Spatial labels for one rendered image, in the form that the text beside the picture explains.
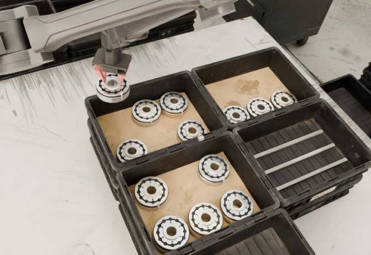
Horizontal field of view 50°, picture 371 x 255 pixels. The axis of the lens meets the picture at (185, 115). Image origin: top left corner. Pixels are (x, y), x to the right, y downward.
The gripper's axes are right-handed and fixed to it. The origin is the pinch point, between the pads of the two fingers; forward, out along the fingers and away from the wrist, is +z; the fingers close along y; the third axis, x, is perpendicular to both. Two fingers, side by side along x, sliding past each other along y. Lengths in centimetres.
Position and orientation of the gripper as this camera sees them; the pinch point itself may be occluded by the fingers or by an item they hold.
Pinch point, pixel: (112, 81)
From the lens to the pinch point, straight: 123.3
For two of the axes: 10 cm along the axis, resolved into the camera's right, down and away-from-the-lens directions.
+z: -1.2, 6.6, 7.5
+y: -9.8, -2.0, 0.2
